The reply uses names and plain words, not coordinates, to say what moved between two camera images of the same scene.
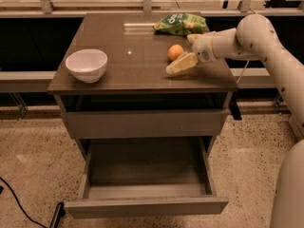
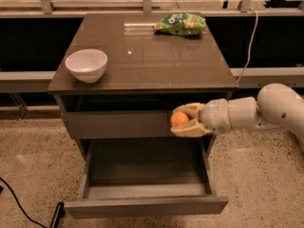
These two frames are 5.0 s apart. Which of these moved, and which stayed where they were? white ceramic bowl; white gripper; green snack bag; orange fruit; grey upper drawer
Moved: orange fruit; white gripper
Stayed: white ceramic bowl; grey upper drawer; green snack bag
